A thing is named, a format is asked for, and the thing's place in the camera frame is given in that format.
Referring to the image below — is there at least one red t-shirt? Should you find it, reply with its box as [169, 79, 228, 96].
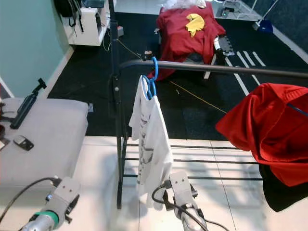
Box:
[216, 83, 308, 187]

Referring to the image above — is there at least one grey padded ottoman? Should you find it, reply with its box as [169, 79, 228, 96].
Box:
[0, 99, 90, 186]

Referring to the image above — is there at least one small black device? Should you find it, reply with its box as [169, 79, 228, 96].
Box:
[13, 135, 34, 151]

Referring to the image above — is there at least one black handheld stick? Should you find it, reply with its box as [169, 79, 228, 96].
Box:
[10, 78, 47, 129]

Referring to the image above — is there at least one white shelf cabinet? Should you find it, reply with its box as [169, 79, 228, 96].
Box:
[65, 0, 111, 47]

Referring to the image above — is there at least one black bag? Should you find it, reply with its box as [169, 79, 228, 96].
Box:
[53, 0, 83, 27]

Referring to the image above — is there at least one red cloth yellow print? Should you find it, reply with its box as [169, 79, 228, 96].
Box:
[156, 1, 227, 80]

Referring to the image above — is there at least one black equipment case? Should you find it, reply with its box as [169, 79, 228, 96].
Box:
[214, 35, 234, 56]

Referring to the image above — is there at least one white metal stand base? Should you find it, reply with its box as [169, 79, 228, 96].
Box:
[214, 0, 263, 22]

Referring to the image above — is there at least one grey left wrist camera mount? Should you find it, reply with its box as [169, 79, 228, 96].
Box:
[46, 177, 80, 215]

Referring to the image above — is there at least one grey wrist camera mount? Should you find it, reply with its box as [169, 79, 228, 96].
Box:
[46, 177, 80, 215]
[168, 170, 195, 207]

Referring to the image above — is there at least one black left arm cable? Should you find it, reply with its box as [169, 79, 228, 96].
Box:
[0, 176, 63, 223]

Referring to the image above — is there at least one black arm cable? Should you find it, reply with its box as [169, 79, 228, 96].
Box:
[152, 180, 222, 231]
[0, 176, 63, 223]

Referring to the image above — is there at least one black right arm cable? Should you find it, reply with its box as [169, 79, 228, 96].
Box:
[152, 180, 222, 231]

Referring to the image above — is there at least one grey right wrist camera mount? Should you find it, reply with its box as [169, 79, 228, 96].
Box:
[168, 170, 195, 207]

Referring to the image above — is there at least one black strap bundle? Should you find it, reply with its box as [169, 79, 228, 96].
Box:
[0, 110, 14, 150]

